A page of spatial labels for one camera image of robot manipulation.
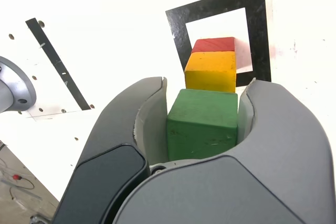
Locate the black tape square outline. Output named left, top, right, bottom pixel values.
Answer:
left=165, top=0, right=272, bottom=88

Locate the red cube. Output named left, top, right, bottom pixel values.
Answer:
left=191, top=36, right=236, bottom=54

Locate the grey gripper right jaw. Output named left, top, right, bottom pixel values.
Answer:
left=112, top=77, right=333, bottom=224

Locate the black tape strip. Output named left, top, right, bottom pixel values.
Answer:
left=25, top=17, right=92, bottom=111

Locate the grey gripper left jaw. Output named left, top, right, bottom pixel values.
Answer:
left=52, top=76, right=169, bottom=224

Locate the green cube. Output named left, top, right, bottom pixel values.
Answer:
left=166, top=88, right=239, bottom=162

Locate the yellow cube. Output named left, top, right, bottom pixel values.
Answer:
left=184, top=51, right=237, bottom=94

